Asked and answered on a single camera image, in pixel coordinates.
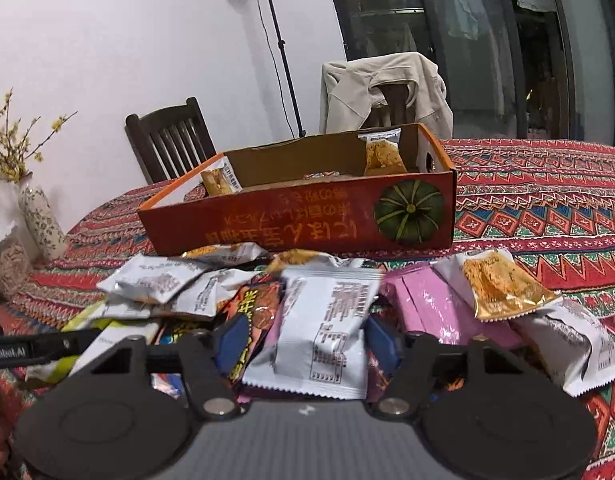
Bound pale patterned container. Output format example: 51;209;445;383
0;220;34;303

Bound black tripod stand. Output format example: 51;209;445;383
256;0;308;139

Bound chair with beige jacket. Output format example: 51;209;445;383
320;51;454;139

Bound gold window snack packet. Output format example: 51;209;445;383
201;156;244;197
434;250;564;322
357;128;408;177

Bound orange cardboard box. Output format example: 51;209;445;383
137;122;458;257

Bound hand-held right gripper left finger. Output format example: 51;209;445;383
67;316;253;422

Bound patterned red tablecloth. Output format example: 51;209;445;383
0;137;615;480

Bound dark wooden chair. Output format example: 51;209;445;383
124;96;219;184

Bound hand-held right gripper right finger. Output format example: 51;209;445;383
362;312;544;422

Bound pink snack packet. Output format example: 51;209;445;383
381;266;527;352

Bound wooden chair under jacket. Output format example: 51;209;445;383
361;82;419;129

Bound yellow flower branches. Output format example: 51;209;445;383
0;87;79;184

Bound glass sliding door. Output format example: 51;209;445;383
321;0;615;142

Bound red black snack packet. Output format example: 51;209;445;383
221;282;284;384

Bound green white snack packet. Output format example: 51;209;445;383
24;305;161;384

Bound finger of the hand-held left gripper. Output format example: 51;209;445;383
47;329;105;359

